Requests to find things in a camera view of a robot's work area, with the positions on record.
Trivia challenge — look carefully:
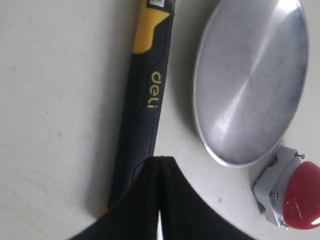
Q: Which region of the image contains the yellow black claw hammer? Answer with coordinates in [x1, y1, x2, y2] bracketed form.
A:
[92, 0, 177, 216]

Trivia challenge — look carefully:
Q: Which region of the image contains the red dome push button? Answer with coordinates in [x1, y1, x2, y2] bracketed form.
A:
[253, 146, 320, 230]

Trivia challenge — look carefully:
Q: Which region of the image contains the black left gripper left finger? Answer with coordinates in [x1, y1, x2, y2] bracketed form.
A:
[72, 157, 163, 240]

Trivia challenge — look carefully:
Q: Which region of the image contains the round steel plate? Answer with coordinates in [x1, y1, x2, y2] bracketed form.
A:
[192, 0, 309, 168]

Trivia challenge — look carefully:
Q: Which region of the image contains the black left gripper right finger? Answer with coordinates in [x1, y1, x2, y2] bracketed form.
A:
[159, 156, 253, 240]

